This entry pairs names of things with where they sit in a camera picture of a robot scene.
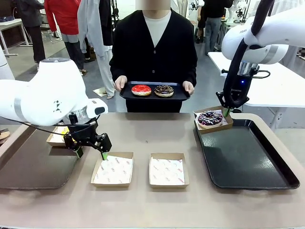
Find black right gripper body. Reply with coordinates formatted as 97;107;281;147
215;71;254;109

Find paper sheet on floor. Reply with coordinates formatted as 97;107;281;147
92;87;108;97

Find small black serving tray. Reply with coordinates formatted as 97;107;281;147
119;81;191;101

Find large black plastic tray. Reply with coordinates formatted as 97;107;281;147
193;112;300;191

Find large brown plastic tray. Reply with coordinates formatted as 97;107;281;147
0;124;81;191

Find red frosted donut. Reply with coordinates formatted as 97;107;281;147
131;84;152;97

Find white printed paper liner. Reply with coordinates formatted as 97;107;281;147
194;112;230;127
149;157;186;186
51;126;67;142
93;154;133;185

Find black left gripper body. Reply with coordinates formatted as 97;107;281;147
68;121;99;144

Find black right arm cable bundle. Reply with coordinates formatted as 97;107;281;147
223;0;272;105

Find figure in black suit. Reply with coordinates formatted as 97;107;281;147
16;0;46;64

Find chocolate sprinkled donut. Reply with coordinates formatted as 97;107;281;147
153;84;175;98

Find mannequin in red top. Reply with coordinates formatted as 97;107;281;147
44;0;84;70

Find person right hand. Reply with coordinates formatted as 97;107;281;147
113;75;128;93

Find person torso black cardigan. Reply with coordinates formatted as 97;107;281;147
109;9;198;113

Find white folding table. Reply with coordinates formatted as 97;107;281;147
207;51;305;129

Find person right forearm black sleeve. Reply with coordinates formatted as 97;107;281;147
109;54;127;77

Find cardboard box on floor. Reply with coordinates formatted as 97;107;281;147
84;45;96;60

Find white background desk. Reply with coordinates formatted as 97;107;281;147
0;18;33;57

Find person left hand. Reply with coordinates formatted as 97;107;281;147
182;81;195;95

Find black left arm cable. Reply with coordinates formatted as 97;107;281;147
22;120;72;135

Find kraft cardboard donut box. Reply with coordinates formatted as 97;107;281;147
46;125;72;147
149;152;190;189
90;152;134;188
193;109;234;131

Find purple frosted sprinkled donut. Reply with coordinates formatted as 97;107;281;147
197;111;224;126

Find person left forearm black sleeve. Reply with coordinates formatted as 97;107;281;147
183;57;198;83

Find background person in jeans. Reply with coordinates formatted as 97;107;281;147
201;0;233;52

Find white cylindrical pedestal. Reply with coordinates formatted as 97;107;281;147
0;45;15;81

